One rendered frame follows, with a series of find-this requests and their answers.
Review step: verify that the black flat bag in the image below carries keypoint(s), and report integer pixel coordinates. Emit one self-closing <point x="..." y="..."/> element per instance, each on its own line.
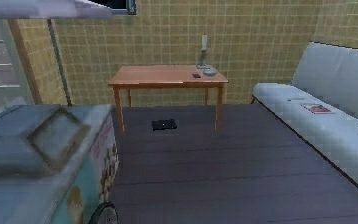
<point x="164" y="124"/>

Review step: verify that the small dark phone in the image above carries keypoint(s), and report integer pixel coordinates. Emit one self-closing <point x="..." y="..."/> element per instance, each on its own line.
<point x="196" y="75"/>

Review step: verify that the brown wooden table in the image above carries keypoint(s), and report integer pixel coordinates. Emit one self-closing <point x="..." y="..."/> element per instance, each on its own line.
<point x="160" y="76"/>

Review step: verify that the grey round bowl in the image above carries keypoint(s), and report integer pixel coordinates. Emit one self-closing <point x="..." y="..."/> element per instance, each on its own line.
<point x="210" y="72"/>

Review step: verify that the grey candle on holder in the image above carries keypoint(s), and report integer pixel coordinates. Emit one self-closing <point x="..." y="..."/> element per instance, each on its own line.
<point x="203" y="53"/>

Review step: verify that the dark framed window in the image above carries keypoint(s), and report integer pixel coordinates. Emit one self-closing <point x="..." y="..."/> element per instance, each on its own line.
<point x="118" y="6"/>

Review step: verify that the black cart wheel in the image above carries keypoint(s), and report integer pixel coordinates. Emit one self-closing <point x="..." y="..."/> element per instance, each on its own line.
<point x="103" y="214"/>

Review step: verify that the grey canopy pole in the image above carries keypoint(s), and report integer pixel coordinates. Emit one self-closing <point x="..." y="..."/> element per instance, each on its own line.
<point x="59" y="63"/>

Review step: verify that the red and white book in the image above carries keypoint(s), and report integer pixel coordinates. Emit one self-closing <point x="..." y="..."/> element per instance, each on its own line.
<point x="316" y="108"/>

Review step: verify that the grey painted cart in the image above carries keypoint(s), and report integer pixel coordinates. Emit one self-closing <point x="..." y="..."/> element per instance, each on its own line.
<point x="47" y="160"/>

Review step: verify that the pale grey sofa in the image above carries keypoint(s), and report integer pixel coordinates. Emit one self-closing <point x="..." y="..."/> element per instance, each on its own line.
<point x="327" y="113"/>

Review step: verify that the grey cart canopy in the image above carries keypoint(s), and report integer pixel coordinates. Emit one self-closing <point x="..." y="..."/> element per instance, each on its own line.
<point x="47" y="8"/>

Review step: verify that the white paned door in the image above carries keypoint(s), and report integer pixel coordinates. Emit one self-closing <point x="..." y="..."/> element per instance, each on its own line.
<point x="3" y="66"/>

